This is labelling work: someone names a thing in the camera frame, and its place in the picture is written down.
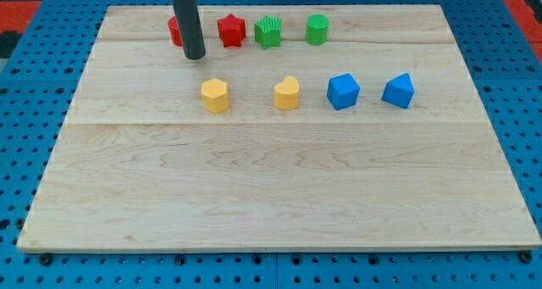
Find red star block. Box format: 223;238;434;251
217;14;246;47

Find green cylinder block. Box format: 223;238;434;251
305;14;329;46

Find green star block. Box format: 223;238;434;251
254;15;281;49

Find blue triangular prism block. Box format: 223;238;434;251
381;73;415;108

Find yellow heart block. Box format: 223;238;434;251
274;76;300;110

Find red cylinder block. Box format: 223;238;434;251
168;16;182;47

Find light wooden board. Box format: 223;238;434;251
17;5;541;253

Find yellow hexagon block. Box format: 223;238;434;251
201;79;230;114

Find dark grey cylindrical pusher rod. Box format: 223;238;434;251
171;0;206;60

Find blue cube block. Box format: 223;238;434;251
326;73;361;110

